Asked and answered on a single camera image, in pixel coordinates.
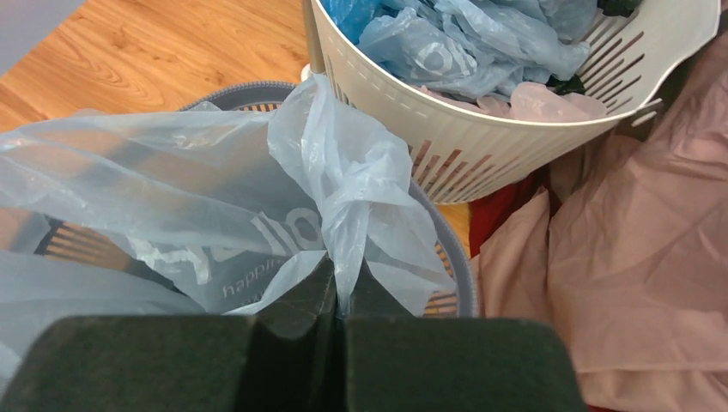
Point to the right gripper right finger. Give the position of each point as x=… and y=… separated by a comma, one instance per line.
x=394, y=361

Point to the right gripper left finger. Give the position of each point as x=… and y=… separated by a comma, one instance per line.
x=75, y=338

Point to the light blue plastic bag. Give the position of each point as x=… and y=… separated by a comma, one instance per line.
x=231, y=208

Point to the grey mesh trash bin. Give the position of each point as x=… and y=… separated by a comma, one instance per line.
x=72, y=243

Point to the white slotted laundry basket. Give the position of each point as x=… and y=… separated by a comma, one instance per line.
x=460, y=156

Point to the dark red garment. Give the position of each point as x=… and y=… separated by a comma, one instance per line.
x=488, y=213

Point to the pink hanging garment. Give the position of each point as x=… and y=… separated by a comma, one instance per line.
x=631, y=270

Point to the pink plastic bag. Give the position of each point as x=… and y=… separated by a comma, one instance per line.
x=532, y=102

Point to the silver clothes rack pole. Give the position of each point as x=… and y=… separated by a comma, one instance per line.
x=316, y=63

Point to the crumpled pale blue bag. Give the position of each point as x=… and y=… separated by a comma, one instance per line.
x=476, y=48

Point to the black plastic bag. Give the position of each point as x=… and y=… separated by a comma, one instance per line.
x=609, y=8

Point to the bright blue plastic bag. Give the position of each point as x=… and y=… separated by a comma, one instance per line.
x=352, y=16

